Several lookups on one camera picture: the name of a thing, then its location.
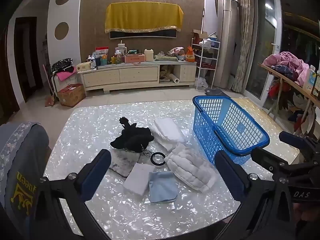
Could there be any grey floor scale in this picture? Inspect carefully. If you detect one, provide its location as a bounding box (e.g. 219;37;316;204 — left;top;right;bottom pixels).
205;87;228;97

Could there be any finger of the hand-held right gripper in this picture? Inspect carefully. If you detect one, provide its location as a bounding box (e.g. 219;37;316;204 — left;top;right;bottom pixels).
279;131;320;153
251;148;320;180

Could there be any blue plastic basket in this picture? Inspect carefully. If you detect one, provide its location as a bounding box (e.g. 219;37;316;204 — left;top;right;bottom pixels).
192;95;270;166

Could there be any chair with blue cover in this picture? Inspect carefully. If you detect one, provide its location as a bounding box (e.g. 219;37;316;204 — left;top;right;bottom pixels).
0;121;50;220

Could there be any brown cardboard box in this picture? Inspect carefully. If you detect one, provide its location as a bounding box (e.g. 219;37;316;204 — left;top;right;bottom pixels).
57;84;86;108

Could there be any red and white bag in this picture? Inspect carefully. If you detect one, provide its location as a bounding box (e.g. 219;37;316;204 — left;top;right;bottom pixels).
95;46;109;65

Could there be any patterned curtain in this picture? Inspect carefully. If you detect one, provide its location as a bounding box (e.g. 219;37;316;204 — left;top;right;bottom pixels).
231;0;254;93

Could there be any black plush toy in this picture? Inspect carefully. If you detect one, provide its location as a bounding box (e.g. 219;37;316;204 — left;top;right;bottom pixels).
110;116;155;153

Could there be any broom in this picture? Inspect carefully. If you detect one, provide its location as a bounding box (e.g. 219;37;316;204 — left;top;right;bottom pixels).
42;64;56;107

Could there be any black hair tie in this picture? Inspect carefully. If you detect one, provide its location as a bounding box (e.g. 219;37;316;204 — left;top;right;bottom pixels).
150;152;166;166

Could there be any black floral bag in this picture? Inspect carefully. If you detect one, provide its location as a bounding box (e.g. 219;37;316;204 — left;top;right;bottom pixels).
51;58;73;72

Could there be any standing air conditioner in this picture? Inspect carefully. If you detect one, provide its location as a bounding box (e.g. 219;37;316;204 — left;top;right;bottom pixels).
214;0;238;89

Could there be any grey stained cloth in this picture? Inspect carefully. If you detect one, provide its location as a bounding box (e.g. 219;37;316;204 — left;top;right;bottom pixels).
109;149;140;178

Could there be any orange bag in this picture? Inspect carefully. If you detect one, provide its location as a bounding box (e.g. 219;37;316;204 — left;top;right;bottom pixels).
185;45;196;63

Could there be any white and blue carton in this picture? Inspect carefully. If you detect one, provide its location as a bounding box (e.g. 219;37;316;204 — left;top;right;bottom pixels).
302;65;316;93

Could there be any light blue cloth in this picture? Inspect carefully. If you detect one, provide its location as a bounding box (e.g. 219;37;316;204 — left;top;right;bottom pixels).
147;171;179;203

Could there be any pink folded cloth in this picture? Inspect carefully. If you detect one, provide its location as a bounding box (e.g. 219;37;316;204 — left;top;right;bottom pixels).
55;70;77;80

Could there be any pink storage box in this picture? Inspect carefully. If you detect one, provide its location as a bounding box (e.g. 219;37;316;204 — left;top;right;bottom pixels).
124;54;146;64

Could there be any open cardboard box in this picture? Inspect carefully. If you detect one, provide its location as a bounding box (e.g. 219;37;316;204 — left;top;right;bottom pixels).
192;29;209;40

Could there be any pink clothes pile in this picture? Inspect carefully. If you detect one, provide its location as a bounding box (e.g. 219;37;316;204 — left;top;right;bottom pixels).
263;51;310;85

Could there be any glass sliding door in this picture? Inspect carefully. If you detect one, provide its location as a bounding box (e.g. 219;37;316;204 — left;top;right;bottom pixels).
244;0;283;110

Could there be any yellow television cover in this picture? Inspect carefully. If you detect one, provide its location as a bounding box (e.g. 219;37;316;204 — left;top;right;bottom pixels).
105;2;184;34

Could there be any white ribbed towel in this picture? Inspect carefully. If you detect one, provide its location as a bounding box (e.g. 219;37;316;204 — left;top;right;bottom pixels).
165;144;217;193

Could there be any white fluffy folded towel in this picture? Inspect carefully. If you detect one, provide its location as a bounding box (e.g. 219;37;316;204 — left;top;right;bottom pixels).
151;117;186;150

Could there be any metal keyring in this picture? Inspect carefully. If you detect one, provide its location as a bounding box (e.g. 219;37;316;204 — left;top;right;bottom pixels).
141;145;153;158

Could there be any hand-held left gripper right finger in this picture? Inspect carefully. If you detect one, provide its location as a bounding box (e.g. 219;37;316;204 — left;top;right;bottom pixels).
214;151;298;240

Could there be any cream television cabinet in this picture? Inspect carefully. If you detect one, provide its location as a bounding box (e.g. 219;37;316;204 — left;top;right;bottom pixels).
77;61;197;94

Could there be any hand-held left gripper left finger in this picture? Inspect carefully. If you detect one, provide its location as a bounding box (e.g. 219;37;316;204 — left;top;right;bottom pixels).
35;149;118;240

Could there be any white metal rack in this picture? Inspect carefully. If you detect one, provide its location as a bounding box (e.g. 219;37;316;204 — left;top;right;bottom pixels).
191;37;221;90

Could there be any wooden clothes rack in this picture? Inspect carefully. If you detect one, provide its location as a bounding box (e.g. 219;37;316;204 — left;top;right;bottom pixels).
259;62;320;123

